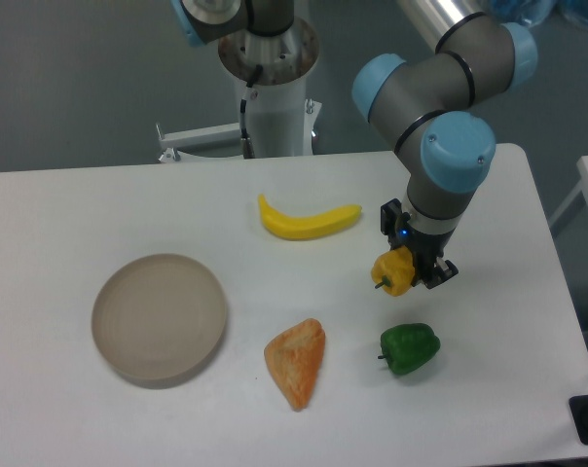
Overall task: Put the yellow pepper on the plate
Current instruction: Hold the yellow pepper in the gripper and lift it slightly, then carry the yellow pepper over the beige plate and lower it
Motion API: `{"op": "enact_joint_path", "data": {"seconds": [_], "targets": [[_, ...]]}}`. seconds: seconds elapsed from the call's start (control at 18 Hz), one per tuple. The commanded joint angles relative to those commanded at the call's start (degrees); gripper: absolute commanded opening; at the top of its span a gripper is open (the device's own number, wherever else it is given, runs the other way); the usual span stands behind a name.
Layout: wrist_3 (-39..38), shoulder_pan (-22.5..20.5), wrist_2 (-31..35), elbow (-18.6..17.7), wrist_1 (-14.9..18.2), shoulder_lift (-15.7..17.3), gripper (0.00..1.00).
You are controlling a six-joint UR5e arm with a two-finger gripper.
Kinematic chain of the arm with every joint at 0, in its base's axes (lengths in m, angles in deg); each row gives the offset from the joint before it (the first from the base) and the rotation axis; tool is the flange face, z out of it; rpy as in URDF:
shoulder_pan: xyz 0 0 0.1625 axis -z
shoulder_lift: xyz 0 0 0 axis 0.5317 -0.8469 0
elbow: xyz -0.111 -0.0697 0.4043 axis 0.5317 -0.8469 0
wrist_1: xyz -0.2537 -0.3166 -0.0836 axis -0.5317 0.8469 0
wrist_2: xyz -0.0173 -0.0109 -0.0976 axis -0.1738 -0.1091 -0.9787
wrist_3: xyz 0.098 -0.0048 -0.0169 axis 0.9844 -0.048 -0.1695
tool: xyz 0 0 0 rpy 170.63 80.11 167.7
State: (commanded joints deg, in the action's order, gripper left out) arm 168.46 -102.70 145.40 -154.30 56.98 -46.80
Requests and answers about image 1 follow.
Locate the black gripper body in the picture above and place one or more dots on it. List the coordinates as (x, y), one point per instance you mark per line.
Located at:
(426, 248)

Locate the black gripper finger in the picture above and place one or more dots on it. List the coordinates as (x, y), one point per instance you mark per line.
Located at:
(433, 274)

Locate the yellow toy bell pepper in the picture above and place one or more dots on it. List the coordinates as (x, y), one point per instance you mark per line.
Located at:
(394, 271)

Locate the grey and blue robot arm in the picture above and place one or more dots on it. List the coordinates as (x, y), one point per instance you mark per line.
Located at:
(422, 110)

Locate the green toy bell pepper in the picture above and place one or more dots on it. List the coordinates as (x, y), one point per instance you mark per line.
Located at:
(407, 347)

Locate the beige round plate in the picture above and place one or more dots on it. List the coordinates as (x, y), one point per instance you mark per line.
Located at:
(158, 321)

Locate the yellow toy banana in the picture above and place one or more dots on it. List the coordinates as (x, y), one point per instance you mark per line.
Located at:
(316, 226)

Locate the orange toy bread slice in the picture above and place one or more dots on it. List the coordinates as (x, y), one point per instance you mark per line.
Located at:
(294, 358)

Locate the blue plastic bags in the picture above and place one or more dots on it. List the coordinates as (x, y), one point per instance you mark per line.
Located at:
(533, 13)

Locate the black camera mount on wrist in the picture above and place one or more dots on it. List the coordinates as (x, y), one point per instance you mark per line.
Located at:
(391, 214)

